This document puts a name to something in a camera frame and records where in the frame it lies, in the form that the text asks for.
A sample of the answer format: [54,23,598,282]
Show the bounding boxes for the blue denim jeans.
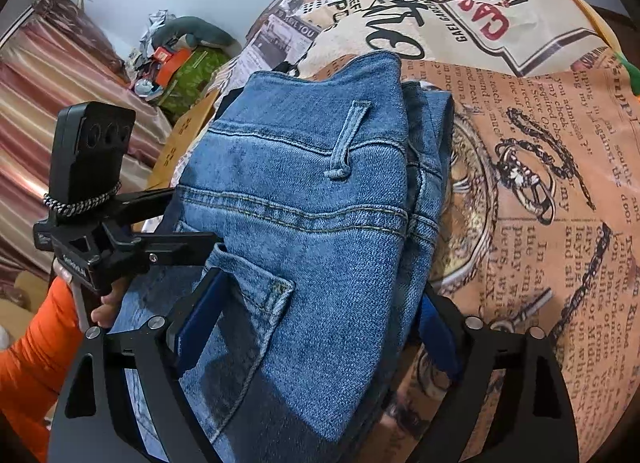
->
[160,51,452,462]

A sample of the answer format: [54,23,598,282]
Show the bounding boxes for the grey plush pillow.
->
[152,16,234,48]

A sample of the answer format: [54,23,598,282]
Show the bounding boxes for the person left hand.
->
[52,259,131,332]

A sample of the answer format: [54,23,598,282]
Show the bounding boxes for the newspaper print bed cover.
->
[209,0,639,462]

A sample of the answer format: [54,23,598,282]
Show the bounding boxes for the pink striped curtain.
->
[1,0,171,287]

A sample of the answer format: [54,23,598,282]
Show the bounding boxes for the wooden lap desk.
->
[146,89,219,190]

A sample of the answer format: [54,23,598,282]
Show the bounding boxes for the orange sleeve forearm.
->
[1,277,84,462]

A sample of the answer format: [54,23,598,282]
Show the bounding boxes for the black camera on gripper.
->
[49,101,136,205]

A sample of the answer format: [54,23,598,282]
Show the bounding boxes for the orange box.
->
[153,47,192,88]

